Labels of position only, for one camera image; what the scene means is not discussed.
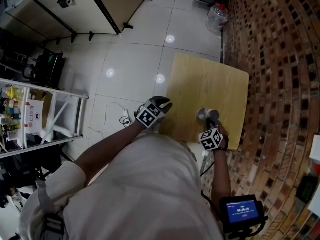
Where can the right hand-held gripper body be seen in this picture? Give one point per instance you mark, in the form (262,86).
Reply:
(211,139)

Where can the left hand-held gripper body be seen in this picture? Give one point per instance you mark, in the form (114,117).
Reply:
(148,116)

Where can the person's right forearm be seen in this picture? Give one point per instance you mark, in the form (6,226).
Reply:
(221,176)

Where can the person's left forearm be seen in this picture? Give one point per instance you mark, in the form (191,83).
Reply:
(107,154)

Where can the person's right hand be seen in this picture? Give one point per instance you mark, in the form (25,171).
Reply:
(223,136)

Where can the white power strip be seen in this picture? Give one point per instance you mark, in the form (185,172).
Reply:
(126,114)

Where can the person's white shirt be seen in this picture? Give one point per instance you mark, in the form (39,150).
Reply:
(140,191)

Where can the black device blue screen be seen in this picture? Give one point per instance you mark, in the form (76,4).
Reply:
(242,212)

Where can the white metal shelf rack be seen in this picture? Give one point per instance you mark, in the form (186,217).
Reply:
(60,91)

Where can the clear water jug red cap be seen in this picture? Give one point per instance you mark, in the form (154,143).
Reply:
(217,19)

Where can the white sign red print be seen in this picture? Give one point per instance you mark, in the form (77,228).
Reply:
(34,117)

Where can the cream partition panel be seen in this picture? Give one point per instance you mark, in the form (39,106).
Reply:
(37,24)
(82,14)

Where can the blank white paper sheet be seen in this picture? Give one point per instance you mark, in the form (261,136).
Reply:
(315,204)

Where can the pile of colourful small items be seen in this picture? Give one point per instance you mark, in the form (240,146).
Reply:
(11,109)

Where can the small black birdhouse box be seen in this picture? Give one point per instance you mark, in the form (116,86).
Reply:
(66,1)

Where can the white wall switch box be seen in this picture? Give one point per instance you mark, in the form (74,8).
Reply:
(315,146)

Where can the black wall display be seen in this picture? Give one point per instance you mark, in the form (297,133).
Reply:
(305,189)

